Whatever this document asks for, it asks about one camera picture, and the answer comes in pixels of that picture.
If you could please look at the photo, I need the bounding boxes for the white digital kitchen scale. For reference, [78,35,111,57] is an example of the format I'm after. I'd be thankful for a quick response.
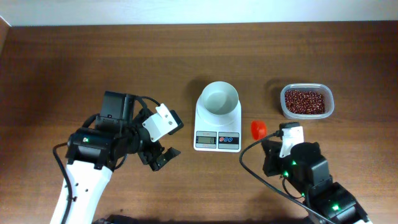
[193,97,242,152]

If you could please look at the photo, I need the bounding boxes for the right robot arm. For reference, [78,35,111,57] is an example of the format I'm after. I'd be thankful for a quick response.
[261,140,371,223]

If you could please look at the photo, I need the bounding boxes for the clear plastic bean container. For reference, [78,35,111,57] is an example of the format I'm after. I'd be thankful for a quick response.
[280,83,335,119]

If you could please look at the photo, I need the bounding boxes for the red beans pile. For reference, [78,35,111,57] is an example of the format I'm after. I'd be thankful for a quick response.
[284,90,325,114]

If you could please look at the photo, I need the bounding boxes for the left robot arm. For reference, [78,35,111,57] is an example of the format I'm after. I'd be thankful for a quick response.
[51,91,183,223]

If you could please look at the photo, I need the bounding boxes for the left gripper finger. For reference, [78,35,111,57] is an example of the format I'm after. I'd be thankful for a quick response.
[137,141,165,165]
[150,147,181,172]

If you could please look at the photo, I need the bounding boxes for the orange measuring scoop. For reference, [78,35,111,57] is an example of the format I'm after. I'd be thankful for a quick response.
[251,120,267,141]

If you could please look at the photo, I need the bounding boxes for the white round bowl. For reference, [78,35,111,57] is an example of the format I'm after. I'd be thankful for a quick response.
[200,81,239,115]

